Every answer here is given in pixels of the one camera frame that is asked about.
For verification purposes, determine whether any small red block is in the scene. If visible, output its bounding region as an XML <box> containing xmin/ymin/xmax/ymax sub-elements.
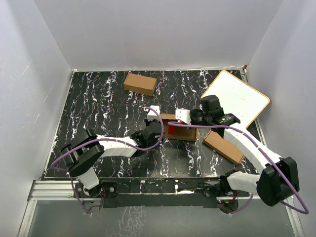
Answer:
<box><xmin>168</xmin><ymin>125</ymin><xmax>181</xmax><ymax>136</ymax></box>

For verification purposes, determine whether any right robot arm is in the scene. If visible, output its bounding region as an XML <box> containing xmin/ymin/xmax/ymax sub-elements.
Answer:
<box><xmin>190</xmin><ymin>95</ymin><xmax>300</xmax><ymax>206</ymax></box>

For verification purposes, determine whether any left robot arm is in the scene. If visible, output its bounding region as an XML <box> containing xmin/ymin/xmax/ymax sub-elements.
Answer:
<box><xmin>61</xmin><ymin>119</ymin><xmax>163</xmax><ymax>197</ymax></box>

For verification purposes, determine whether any folded brown cardboard box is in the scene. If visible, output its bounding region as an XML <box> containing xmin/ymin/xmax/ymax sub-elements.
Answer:
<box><xmin>123</xmin><ymin>73</ymin><xmax>157</xmax><ymax>96</ymax></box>

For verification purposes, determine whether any flat cardboard stack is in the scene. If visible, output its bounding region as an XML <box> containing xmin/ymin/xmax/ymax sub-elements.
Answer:
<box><xmin>203</xmin><ymin>131</ymin><xmax>244</xmax><ymax>165</ymax></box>

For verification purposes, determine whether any yellow-framed whiteboard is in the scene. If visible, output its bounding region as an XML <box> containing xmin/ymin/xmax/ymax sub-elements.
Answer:
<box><xmin>201</xmin><ymin>70</ymin><xmax>270</xmax><ymax>128</ymax></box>

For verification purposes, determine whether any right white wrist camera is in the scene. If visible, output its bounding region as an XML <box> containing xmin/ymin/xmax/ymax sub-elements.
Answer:
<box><xmin>175</xmin><ymin>109</ymin><xmax>191</xmax><ymax>125</ymax></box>

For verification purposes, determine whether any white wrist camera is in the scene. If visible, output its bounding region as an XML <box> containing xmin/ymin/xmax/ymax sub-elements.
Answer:
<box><xmin>175</xmin><ymin>109</ymin><xmax>191</xmax><ymax>125</ymax></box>
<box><xmin>144</xmin><ymin>105</ymin><xmax>160</xmax><ymax>121</ymax></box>

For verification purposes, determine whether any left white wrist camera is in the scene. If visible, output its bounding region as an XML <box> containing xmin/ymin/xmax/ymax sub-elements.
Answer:
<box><xmin>144</xmin><ymin>105</ymin><xmax>160</xmax><ymax>121</ymax></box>

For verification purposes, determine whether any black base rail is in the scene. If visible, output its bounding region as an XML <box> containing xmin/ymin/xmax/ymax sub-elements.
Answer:
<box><xmin>98</xmin><ymin>176</ymin><xmax>237</xmax><ymax>209</ymax></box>

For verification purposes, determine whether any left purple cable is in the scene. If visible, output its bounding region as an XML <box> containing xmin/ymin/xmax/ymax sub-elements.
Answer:
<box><xmin>51</xmin><ymin>107</ymin><xmax>165</xmax><ymax>215</ymax></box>

